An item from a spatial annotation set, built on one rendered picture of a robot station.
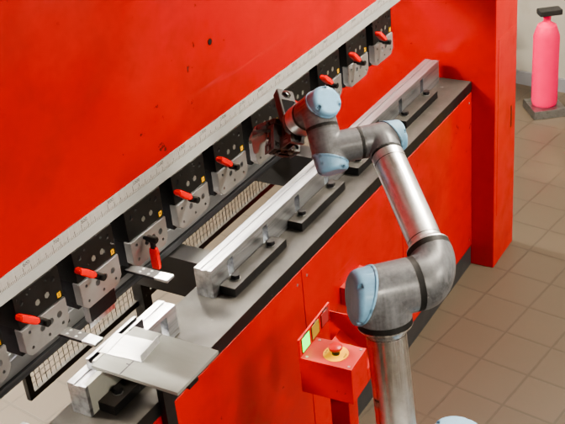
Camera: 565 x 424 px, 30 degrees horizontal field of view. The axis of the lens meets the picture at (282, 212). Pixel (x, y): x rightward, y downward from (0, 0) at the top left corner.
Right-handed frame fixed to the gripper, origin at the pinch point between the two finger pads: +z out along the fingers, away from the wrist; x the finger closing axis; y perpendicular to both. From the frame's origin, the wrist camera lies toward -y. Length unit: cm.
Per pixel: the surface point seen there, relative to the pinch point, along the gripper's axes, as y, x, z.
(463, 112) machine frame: -64, 133, 98
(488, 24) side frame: -92, 130, 74
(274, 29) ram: -44, 14, 23
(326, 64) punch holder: -47, 43, 45
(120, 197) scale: 16.6, -34.0, 9.3
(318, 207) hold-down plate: -4, 47, 62
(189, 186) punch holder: 6.6, -10.8, 24.0
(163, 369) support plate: 57, -19, 17
